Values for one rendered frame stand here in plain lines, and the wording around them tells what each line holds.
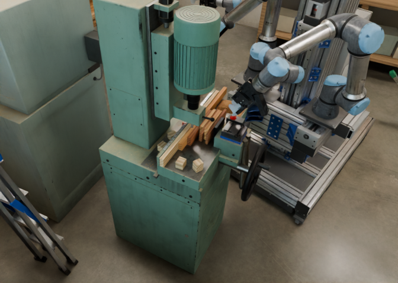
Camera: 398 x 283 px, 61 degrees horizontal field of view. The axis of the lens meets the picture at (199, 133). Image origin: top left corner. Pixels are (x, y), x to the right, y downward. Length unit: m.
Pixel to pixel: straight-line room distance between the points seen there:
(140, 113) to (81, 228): 1.13
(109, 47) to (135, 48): 0.14
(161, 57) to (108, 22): 0.25
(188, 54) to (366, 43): 0.76
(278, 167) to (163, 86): 1.33
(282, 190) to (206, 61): 1.30
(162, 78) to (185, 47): 0.21
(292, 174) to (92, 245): 1.44
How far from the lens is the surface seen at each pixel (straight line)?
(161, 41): 1.36
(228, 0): 2.25
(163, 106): 1.53
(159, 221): 1.92
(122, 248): 2.32
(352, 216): 2.73
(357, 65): 1.75
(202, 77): 1.36
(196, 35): 1.26
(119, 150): 1.73
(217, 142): 1.57
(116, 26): 1.41
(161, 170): 1.51
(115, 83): 1.57
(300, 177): 2.53
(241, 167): 1.63
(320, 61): 2.18
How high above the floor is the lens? 2.00
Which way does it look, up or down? 42 degrees down
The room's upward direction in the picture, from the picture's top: 4 degrees clockwise
